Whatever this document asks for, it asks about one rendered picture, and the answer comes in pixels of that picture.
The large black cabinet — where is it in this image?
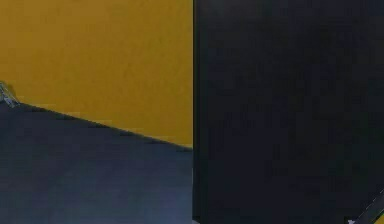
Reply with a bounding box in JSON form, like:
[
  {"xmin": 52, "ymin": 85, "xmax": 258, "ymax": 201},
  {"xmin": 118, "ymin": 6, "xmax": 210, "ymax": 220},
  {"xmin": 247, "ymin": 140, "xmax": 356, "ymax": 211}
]
[{"xmin": 192, "ymin": 0, "xmax": 384, "ymax": 224}]

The grey metal frame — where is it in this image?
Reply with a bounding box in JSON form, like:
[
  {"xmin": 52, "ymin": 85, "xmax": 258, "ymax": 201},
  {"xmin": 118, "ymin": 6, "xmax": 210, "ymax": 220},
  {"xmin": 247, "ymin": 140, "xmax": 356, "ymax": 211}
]
[{"xmin": 0, "ymin": 81, "xmax": 21, "ymax": 109}]

